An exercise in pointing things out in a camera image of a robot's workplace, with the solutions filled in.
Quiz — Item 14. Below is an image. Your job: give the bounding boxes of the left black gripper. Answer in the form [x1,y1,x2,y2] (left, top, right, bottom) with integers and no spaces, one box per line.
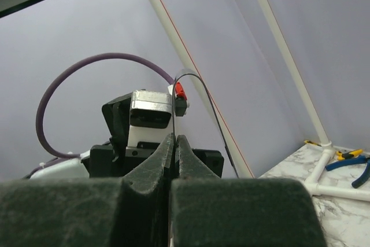
[89,93,160,178]

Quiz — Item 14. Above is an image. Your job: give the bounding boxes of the yellow-handled pliers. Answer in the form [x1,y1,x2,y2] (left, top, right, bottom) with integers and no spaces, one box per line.
[336,149,363,161]

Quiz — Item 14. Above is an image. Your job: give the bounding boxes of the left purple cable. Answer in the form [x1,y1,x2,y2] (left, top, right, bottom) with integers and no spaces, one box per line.
[28,52,176,178]

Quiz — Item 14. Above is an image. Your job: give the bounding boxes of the white pvc pipe frame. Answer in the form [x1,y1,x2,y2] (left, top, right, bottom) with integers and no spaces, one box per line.
[132,0,370,203]

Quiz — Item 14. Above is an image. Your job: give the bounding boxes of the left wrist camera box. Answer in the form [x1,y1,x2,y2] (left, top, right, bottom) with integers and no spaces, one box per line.
[127,83,189,149]

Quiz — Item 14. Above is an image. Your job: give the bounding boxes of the yellow-handled tool at wall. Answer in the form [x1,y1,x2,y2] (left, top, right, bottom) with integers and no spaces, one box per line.
[304,140,321,147]

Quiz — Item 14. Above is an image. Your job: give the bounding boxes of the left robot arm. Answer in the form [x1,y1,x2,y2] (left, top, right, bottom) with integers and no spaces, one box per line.
[29,90,188,179]

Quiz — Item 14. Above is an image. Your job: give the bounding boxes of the blue-handled pliers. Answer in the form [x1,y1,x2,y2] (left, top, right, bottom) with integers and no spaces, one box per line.
[324,155,369,189]

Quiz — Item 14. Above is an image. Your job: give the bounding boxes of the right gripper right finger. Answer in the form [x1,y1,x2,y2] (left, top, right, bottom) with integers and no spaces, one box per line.
[171,135,327,246]

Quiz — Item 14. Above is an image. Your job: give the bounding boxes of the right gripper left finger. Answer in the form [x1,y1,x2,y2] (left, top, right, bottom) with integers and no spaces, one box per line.
[1,134,174,246]

